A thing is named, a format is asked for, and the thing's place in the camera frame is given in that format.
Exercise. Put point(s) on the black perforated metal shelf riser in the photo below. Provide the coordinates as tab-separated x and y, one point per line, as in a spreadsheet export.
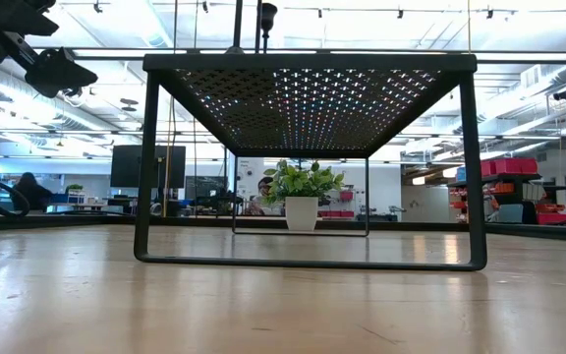
312	61

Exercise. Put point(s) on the black wall monitor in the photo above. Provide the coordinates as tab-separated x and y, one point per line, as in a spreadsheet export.
135	167

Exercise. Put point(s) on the black overhead rig beam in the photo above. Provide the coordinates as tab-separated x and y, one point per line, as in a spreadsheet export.
116	53

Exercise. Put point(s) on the black ceiling camera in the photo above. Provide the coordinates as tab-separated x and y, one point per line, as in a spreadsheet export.
565	93

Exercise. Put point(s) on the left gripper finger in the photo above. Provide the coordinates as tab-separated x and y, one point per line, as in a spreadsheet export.
8	15
59	74

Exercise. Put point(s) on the blue plastic crate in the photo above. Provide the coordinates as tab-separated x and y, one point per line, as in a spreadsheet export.
461	174

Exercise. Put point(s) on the green plant in white pot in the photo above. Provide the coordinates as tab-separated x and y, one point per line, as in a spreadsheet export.
301	214

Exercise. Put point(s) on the person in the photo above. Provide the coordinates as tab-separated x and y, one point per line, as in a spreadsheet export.
262	189
31	194

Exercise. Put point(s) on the small distant potted plant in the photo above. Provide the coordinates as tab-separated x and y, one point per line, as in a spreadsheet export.
74	188

